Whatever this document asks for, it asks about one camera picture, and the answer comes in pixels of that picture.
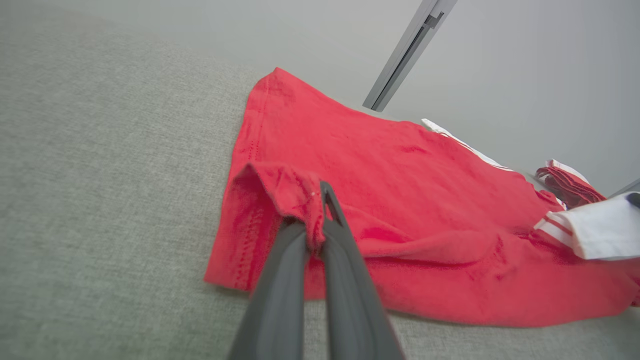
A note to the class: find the red shorts with white trim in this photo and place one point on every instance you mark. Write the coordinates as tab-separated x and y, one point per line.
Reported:
400	190

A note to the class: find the red white basketball jersey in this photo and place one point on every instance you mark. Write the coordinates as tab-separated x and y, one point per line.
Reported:
600	230

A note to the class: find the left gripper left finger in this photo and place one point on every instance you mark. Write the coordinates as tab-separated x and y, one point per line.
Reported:
277	310

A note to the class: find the grey fabric sofa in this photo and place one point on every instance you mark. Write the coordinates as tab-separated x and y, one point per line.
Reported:
100	200

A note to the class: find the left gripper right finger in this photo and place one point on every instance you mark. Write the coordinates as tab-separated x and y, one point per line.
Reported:
350	310

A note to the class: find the grey metal partition post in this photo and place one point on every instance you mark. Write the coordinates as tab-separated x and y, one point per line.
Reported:
405	55

